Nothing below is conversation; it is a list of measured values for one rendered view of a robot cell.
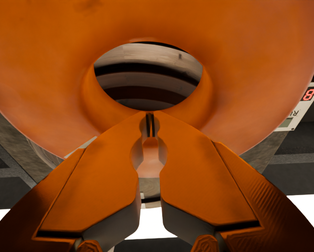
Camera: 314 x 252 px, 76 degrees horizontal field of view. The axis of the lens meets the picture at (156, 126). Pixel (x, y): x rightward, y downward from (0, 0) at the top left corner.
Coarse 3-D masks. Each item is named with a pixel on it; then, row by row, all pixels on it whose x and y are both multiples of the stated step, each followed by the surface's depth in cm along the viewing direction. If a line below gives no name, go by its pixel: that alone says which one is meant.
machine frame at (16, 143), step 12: (0, 120) 59; (0, 132) 62; (12, 132) 63; (276, 132) 67; (12, 144) 67; (24, 144) 67; (264, 144) 71; (276, 144) 71; (12, 156) 72; (24, 156) 72; (36, 156) 72; (240, 156) 76; (252, 156) 76; (264, 156) 77; (24, 168) 77; (36, 168) 77; (48, 168) 78; (264, 168) 83; (36, 180) 84
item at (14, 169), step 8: (0, 144) 452; (0, 152) 452; (280, 152) 507; (288, 152) 506; (296, 152) 505; (304, 152) 504; (312, 152) 503; (8, 160) 475; (272, 160) 521; (280, 160) 522; (288, 160) 523; (296, 160) 524; (304, 160) 526; (312, 160) 527; (0, 168) 506; (8, 168) 508; (16, 168) 500; (0, 176) 533; (8, 176) 535; (24, 176) 528; (32, 184) 559
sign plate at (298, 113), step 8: (312, 80) 51; (312, 88) 51; (304, 96) 53; (312, 96) 53; (304, 104) 56; (296, 112) 58; (304, 112) 58; (296, 120) 60; (280, 128) 62; (288, 128) 62
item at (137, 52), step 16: (128, 48) 29; (144, 48) 29; (160, 48) 29; (176, 48) 29; (96, 64) 31; (112, 64) 31; (128, 64) 31; (144, 64) 31; (160, 64) 31; (176, 64) 31; (192, 64) 31; (32, 144) 43; (48, 160) 48
